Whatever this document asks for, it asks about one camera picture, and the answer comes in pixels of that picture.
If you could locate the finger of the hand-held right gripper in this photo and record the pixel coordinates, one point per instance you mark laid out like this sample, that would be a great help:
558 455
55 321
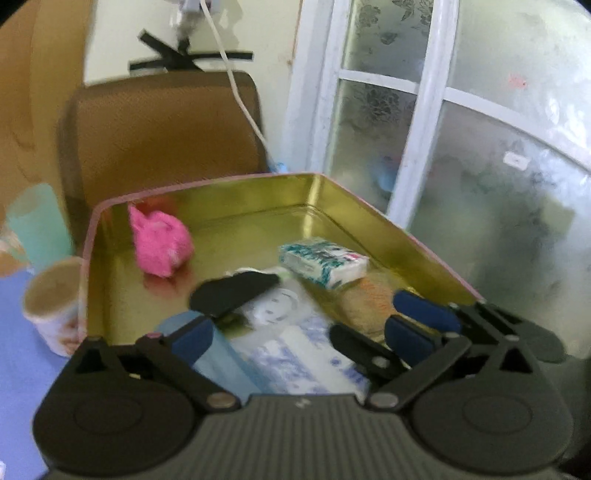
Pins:
425 311
364 353

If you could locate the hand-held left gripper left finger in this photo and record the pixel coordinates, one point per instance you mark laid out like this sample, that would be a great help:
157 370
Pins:
194 339

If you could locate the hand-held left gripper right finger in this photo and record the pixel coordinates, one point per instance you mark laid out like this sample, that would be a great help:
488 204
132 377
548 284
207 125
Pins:
408 341

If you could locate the orange scrub pad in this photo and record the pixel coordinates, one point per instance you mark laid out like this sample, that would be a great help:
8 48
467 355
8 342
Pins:
364 304

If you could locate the large white tissue pack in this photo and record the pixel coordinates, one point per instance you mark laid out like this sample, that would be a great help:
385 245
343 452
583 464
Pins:
295 341

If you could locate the pink fluffy cloth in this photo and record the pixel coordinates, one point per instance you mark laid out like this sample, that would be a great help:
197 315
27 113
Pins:
161 244

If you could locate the green-white small tissue packet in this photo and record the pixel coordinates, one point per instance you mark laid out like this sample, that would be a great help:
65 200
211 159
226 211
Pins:
323 261

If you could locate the gold metal tin box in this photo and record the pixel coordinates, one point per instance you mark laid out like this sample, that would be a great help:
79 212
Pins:
231 221

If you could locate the paper cup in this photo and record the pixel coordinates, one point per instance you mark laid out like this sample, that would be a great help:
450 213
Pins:
53 309

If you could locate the white window sticker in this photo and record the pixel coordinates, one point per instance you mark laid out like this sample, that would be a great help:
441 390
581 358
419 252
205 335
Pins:
515 160

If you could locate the teal plastic cup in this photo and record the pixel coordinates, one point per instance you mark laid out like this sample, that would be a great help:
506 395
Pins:
39 226

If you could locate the wood-pattern board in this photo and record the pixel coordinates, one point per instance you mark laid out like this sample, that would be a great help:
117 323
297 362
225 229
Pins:
37 92

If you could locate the white window frame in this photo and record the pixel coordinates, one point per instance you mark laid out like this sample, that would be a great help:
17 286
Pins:
429 92

